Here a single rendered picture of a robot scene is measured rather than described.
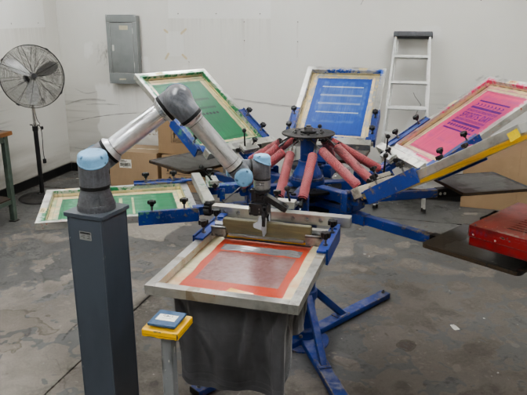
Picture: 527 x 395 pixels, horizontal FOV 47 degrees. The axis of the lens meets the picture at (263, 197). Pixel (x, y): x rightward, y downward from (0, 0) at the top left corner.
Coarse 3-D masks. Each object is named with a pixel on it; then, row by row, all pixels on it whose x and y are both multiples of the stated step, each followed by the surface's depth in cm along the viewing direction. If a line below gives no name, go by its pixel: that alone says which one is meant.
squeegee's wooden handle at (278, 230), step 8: (224, 224) 275; (232, 224) 274; (240, 224) 273; (248, 224) 272; (272, 224) 268; (280, 224) 268; (288, 224) 267; (296, 224) 267; (232, 232) 275; (240, 232) 274; (248, 232) 273; (256, 232) 272; (272, 232) 270; (280, 232) 268; (288, 232) 267; (296, 232) 266; (304, 232) 265; (304, 240) 266
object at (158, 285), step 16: (208, 240) 274; (176, 256) 250; (192, 256) 257; (320, 256) 250; (160, 272) 235; (176, 272) 243; (144, 288) 225; (160, 288) 223; (176, 288) 221; (192, 288) 221; (208, 288) 221; (304, 288) 221; (224, 304) 217; (240, 304) 215; (256, 304) 213; (272, 304) 211; (288, 304) 210
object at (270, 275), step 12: (252, 264) 251; (264, 264) 251; (276, 264) 251; (288, 264) 251; (300, 264) 251; (252, 276) 240; (264, 276) 240; (276, 276) 240; (288, 276) 240; (240, 288) 229; (252, 288) 229; (264, 288) 229; (276, 288) 229
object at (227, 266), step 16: (224, 240) 278; (240, 240) 278; (208, 256) 259; (224, 256) 259; (240, 256) 259; (192, 272) 244; (208, 272) 244; (224, 272) 244; (240, 272) 244; (224, 288) 229
